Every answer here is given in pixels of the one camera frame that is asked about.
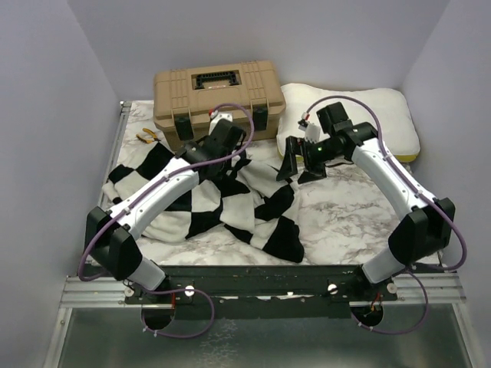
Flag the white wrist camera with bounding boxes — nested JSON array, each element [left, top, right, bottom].
[[209, 110, 234, 138], [298, 112, 321, 143]]

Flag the black white checkered pillowcase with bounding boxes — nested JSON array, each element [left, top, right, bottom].
[[101, 142, 306, 265]]

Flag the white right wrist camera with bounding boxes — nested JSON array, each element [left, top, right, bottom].
[[298, 112, 321, 143]]

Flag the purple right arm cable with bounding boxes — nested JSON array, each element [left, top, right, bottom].
[[298, 95, 469, 335]]

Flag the aluminium front rail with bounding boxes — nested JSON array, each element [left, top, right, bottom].
[[60, 273, 466, 308]]

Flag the yellow handled pliers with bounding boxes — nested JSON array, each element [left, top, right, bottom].
[[135, 128, 160, 144]]

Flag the aluminium rail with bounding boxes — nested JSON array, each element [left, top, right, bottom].
[[60, 273, 466, 308], [102, 100, 133, 185]]

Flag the tan plastic toolbox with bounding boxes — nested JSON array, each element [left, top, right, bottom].
[[153, 61, 286, 151]]

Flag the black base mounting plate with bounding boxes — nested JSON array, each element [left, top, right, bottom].
[[120, 265, 397, 320]]

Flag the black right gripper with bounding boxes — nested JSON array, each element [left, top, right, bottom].
[[276, 135, 344, 184]]

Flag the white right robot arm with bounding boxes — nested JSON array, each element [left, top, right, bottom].
[[276, 96, 455, 300]]

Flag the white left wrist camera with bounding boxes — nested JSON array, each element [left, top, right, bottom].
[[209, 110, 234, 138]]

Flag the aluminium left side rail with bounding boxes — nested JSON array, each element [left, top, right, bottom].
[[102, 100, 133, 185]]

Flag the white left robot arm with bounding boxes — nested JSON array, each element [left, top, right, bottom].
[[83, 113, 250, 303]]

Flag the white pillow yellow edge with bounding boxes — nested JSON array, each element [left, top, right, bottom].
[[276, 84, 420, 163]]

